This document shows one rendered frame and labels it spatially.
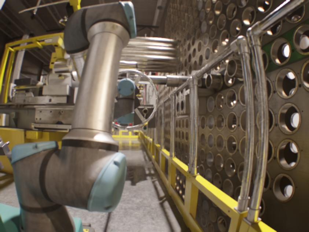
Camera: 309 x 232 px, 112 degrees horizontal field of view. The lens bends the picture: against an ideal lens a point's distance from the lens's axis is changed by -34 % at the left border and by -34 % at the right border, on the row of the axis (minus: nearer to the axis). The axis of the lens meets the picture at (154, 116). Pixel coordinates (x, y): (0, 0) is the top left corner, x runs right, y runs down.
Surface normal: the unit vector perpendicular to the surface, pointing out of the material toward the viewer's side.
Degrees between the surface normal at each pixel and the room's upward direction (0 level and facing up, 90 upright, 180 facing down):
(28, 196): 90
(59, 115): 90
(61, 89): 90
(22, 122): 90
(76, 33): 147
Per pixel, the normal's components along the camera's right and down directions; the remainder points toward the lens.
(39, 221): 0.47, -0.34
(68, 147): -0.29, -0.30
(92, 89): 0.20, -0.29
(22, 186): 0.07, -0.02
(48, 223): 0.71, -0.33
